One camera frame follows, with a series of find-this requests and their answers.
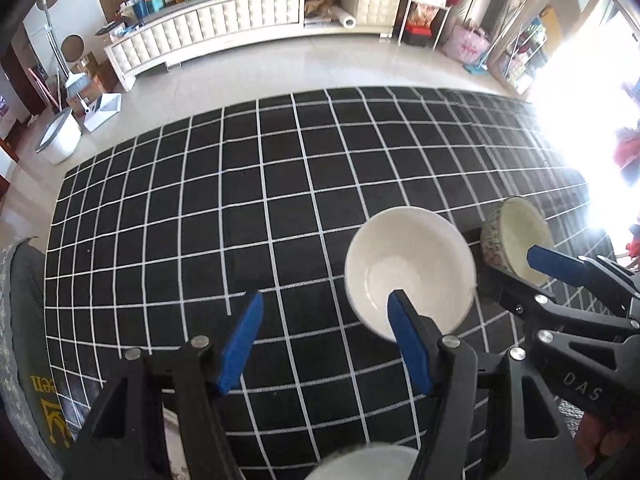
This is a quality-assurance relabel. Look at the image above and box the black grid tablecloth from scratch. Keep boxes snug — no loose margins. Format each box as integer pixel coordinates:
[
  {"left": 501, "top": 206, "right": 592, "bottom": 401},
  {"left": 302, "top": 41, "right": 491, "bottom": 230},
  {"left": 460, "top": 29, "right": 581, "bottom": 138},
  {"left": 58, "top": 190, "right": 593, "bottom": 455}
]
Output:
[{"left": 44, "top": 86, "right": 616, "bottom": 480}]

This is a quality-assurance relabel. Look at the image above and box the white mop with grey head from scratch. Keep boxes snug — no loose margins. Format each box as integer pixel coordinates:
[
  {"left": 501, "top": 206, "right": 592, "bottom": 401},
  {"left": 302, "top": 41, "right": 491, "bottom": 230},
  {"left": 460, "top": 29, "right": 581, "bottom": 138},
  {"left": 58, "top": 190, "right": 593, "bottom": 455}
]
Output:
[{"left": 37, "top": 0, "right": 91, "bottom": 106}]

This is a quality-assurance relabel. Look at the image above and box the red hanging cloth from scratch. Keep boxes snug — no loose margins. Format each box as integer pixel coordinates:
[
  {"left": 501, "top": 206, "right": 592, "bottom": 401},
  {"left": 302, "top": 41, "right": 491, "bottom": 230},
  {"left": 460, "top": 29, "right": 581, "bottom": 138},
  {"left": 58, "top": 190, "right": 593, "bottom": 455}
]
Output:
[{"left": 612, "top": 127, "right": 640, "bottom": 181}]

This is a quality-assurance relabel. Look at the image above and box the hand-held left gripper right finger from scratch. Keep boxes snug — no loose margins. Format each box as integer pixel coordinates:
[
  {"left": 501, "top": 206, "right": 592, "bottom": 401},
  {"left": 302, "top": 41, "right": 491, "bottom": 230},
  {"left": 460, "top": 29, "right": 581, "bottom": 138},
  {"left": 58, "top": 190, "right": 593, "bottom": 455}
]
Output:
[{"left": 388, "top": 290, "right": 586, "bottom": 480}]

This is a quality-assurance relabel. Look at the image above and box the white mop bucket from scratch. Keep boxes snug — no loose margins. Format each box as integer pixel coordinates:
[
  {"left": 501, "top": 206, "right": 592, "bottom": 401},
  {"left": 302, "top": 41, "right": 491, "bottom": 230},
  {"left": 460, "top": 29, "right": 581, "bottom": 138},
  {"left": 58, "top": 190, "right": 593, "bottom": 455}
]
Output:
[{"left": 35, "top": 110, "right": 83, "bottom": 165}]

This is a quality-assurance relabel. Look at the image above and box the dark cloth with yellow print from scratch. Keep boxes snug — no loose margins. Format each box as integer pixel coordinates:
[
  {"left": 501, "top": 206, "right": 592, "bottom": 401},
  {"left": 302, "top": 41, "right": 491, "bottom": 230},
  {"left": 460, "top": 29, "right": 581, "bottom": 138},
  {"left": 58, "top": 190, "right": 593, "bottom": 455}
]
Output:
[{"left": 15, "top": 360, "right": 81, "bottom": 471}]

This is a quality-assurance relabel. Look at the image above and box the pink bag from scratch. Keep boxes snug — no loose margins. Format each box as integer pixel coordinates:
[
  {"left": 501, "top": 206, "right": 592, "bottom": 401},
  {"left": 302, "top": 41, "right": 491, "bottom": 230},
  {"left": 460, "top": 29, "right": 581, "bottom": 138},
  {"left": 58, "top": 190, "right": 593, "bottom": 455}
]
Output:
[{"left": 442, "top": 22, "right": 491, "bottom": 63}]

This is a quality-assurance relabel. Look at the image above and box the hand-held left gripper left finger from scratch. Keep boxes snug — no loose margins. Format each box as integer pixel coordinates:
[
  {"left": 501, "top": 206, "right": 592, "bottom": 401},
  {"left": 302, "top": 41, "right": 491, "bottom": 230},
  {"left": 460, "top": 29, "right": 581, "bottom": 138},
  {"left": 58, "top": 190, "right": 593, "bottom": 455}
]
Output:
[{"left": 62, "top": 291, "right": 264, "bottom": 480}]

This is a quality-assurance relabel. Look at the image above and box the plain white bowl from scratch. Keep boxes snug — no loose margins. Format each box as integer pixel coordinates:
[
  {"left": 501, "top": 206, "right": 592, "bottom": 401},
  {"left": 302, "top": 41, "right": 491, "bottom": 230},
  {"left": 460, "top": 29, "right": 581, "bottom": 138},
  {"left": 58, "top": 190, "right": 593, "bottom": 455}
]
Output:
[{"left": 344, "top": 207, "right": 477, "bottom": 345}]

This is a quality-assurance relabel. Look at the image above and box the white tufted TV cabinet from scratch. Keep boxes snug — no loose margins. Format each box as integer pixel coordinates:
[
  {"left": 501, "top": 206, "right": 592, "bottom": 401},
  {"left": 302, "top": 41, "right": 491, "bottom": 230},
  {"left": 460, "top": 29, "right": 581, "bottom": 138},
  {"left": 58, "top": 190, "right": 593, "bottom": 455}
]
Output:
[{"left": 104, "top": 0, "right": 403, "bottom": 92}]

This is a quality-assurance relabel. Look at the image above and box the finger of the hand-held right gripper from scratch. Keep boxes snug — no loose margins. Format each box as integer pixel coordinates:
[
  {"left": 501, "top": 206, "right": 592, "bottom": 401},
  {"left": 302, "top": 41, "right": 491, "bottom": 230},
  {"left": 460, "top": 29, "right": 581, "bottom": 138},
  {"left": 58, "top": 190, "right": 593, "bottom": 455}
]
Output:
[
  {"left": 462, "top": 230, "right": 640, "bottom": 341},
  {"left": 527, "top": 244, "right": 640, "bottom": 311}
]

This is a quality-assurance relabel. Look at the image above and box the person's right hand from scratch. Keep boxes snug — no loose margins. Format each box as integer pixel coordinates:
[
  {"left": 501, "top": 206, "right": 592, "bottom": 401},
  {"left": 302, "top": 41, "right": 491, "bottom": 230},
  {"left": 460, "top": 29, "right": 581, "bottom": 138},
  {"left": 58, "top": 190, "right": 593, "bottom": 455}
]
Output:
[{"left": 572, "top": 400, "right": 640, "bottom": 480}]

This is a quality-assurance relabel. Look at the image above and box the wooden framed standing mirror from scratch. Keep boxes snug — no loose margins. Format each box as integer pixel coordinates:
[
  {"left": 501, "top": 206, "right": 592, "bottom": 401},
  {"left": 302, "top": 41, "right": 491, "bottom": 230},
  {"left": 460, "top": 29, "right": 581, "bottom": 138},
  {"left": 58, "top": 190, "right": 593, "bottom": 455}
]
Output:
[{"left": 487, "top": 0, "right": 601, "bottom": 98}]

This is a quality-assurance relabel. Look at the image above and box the cardboard box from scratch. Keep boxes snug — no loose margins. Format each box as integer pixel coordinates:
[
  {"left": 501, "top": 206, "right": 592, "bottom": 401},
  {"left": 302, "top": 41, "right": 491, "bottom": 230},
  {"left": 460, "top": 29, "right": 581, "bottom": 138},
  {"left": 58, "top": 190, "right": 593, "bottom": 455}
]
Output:
[{"left": 67, "top": 52, "right": 121, "bottom": 111}]

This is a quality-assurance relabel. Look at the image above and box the white dustpan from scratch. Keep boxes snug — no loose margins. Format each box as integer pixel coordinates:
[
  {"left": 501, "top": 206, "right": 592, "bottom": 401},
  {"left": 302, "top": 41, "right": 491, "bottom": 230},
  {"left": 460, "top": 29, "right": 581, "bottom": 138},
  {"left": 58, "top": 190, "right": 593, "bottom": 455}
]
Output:
[{"left": 82, "top": 92, "right": 123, "bottom": 132}]

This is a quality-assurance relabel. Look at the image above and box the white plate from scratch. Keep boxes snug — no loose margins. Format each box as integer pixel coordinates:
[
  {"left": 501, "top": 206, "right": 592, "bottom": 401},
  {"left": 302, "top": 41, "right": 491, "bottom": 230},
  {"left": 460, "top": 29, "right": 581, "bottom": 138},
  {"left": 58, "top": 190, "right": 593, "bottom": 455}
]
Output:
[{"left": 304, "top": 444, "right": 421, "bottom": 480}]

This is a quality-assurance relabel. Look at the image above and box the blue speckled bowl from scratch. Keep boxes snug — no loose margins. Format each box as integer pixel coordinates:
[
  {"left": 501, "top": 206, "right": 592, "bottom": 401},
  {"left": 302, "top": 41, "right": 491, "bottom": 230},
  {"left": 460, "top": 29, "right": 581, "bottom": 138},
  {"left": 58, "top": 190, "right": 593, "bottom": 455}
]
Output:
[{"left": 480, "top": 196, "right": 555, "bottom": 288}]

